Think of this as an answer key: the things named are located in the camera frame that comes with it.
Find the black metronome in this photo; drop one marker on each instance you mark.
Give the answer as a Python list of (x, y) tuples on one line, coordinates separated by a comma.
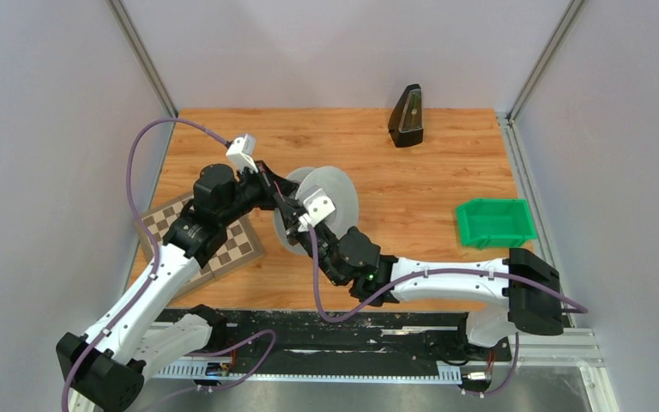
[(406, 120)]

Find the green plastic bin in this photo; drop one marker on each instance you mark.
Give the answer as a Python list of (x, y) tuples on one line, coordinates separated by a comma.
[(495, 223)]

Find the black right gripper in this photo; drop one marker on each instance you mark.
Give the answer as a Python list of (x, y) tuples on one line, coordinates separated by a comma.
[(290, 212)]

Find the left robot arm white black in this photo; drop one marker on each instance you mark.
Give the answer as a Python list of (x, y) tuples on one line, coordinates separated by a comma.
[(110, 362)]

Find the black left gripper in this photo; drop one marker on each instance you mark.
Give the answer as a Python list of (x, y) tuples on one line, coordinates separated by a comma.
[(270, 184)]

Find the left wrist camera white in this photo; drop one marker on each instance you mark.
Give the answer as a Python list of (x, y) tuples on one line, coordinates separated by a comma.
[(240, 153)]

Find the white plastic cable spool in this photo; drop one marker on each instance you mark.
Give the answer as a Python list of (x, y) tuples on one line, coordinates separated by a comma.
[(337, 185)]

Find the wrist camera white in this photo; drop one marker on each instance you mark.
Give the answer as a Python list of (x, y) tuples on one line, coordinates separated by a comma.
[(240, 153), (318, 206)]

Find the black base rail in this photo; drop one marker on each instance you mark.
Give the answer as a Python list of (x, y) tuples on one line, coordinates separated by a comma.
[(369, 347)]

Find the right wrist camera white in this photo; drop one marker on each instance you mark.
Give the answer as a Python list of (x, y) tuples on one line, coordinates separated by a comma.
[(318, 206)]

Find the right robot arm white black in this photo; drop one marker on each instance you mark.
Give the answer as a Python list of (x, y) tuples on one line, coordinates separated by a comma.
[(520, 292)]

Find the wooden chessboard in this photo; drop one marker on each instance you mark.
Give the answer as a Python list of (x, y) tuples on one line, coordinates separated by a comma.
[(241, 248)]

